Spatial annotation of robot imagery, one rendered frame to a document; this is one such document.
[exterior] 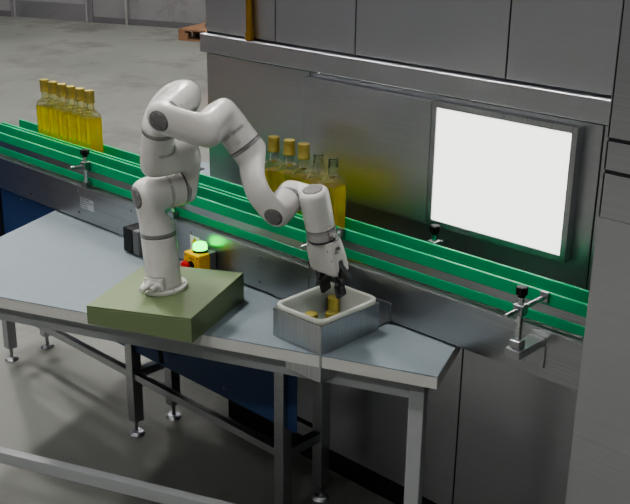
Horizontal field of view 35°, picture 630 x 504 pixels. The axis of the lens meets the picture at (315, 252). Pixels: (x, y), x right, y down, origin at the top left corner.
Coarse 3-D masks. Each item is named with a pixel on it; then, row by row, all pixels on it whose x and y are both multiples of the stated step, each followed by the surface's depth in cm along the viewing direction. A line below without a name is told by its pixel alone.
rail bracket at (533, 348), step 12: (516, 288) 226; (540, 300) 233; (516, 312) 226; (516, 324) 229; (516, 336) 230; (528, 336) 237; (516, 348) 230; (528, 348) 232; (540, 348) 238; (528, 360) 241; (540, 360) 238
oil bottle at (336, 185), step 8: (328, 176) 279; (336, 176) 279; (328, 184) 278; (336, 184) 278; (344, 184) 280; (336, 192) 279; (344, 192) 281; (336, 200) 279; (344, 200) 282; (336, 208) 280; (344, 208) 283; (336, 216) 281; (344, 216) 284; (336, 224) 282; (344, 224) 285
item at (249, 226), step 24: (0, 144) 378; (24, 144) 365; (48, 168) 358; (96, 168) 336; (120, 192) 330; (192, 216) 306; (216, 216) 299; (240, 216) 291; (264, 240) 286; (288, 240) 279
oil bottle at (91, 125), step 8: (88, 96) 351; (88, 104) 353; (88, 112) 353; (96, 112) 354; (88, 120) 352; (96, 120) 354; (88, 128) 353; (96, 128) 355; (88, 136) 355; (96, 136) 356; (88, 144) 356; (96, 144) 357
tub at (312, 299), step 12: (312, 288) 269; (348, 288) 269; (288, 300) 262; (300, 300) 265; (312, 300) 268; (324, 300) 272; (348, 300) 270; (360, 300) 267; (372, 300) 261; (288, 312) 256; (300, 312) 254; (324, 312) 272; (348, 312) 255; (324, 324) 251
